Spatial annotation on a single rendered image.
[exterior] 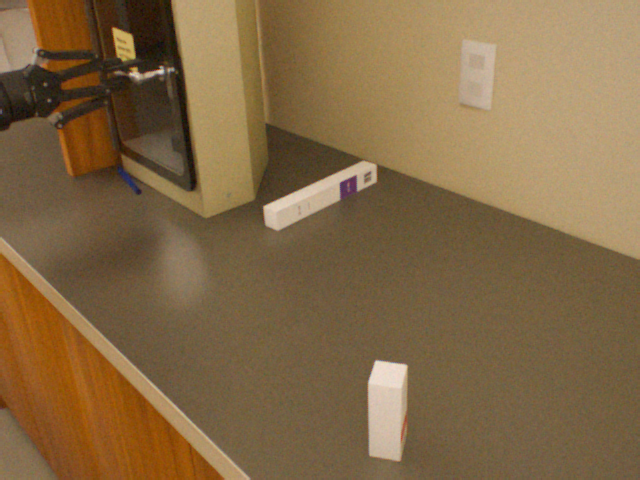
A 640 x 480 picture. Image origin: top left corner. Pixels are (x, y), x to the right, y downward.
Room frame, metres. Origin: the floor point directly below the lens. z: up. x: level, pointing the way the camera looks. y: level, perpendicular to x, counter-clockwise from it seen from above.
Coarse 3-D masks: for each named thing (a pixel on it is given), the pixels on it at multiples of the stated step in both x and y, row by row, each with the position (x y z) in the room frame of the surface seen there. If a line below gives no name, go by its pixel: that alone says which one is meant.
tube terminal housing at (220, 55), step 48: (192, 0) 1.15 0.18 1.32; (240, 0) 1.25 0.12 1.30; (192, 48) 1.14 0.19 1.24; (240, 48) 1.21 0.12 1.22; (192, 96) 1.13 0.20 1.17; (240, 96) 1.19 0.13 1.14; (192, 144) 1.14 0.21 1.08; (240, 144) 1.19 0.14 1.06; (192, 192) 1.16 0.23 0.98; (240, 192) 1.18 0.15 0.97
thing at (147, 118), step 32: (96, 0) 1.33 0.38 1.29; (128, 0) 1.22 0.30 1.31; (160, 0) 1.13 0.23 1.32; (128, 32) 1.24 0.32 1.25; (160, 32) 1.15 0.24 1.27; (160, 64) 1.16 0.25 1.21; (128, 96) 1.28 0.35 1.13; (160, 96) 1.18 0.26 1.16; (128, 128) 1.30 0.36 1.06; (160, 128) 1.19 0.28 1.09; (160, 160) 1.21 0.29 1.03
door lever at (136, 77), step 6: (114, 72) 1.19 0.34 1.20; (120, 72) 1.17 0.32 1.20; (126, 72) 1.15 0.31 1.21; (132, 72) 1.14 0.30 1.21; (138, 72) 1.14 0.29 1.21; (150, 72) 1.15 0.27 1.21; (156, 72) 1.15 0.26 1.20; (162, 72) 1.15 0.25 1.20; (126, 78) 1.15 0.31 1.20; (132, 78) 1.13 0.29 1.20; (138, 78) 1.13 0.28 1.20; (144, 78) 1.13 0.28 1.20; (150, 78) 1.14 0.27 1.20; (162, 78) 1.15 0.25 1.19
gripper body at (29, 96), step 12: (12, 72) 1.06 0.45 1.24; (24, 72) 1.07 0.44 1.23; (36, 72) 1.08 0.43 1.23; (48, 72) 1.09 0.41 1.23; (12, 84) 1.04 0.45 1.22; (24, 84) 1.05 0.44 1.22; (36, 84) 1.07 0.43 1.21; (60, 84) 1.10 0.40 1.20; (12, 96) 1.03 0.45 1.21; (24, 96) 1.04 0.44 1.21; (36, 96) 1.07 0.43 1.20; (12, 108) 1.02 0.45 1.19; (24, 108) 1.03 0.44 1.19; (36, 108) 1.07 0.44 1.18; (48, 108) 1.08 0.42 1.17; (12, 120) 1.04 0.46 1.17
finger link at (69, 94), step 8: (80, 88) 1.13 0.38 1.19; (88, 88) 1.13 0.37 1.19; (96, 88) 1.14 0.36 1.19; (104, 88) 1.14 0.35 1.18; (48, 96) 1.08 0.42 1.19; (56, 96) 1.09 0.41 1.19; (64, 96) 1.09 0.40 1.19; (72, 96) 1.11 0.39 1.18; (80, 96) 1.11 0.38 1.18; (88, 96) 1.12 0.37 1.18
